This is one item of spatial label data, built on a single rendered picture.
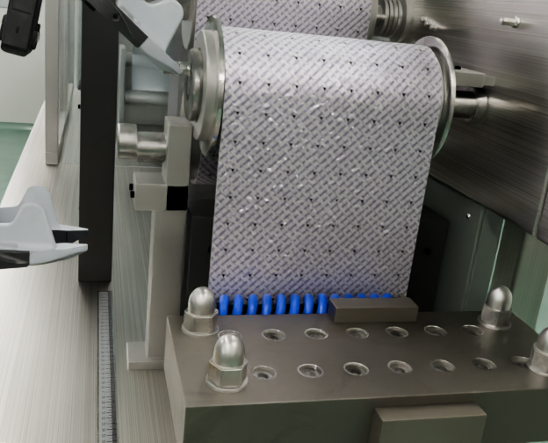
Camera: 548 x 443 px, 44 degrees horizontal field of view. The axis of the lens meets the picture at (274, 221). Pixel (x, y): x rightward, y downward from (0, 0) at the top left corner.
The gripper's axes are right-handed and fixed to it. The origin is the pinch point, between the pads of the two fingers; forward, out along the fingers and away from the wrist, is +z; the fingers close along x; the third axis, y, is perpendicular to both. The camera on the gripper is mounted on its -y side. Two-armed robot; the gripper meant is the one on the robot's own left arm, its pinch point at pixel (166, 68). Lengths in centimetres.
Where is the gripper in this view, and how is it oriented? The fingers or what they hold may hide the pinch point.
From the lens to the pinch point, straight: 71.9
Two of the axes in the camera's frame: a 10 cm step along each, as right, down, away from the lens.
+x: -2.4, -3.3, 9.1
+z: 6.7, 6.2, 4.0
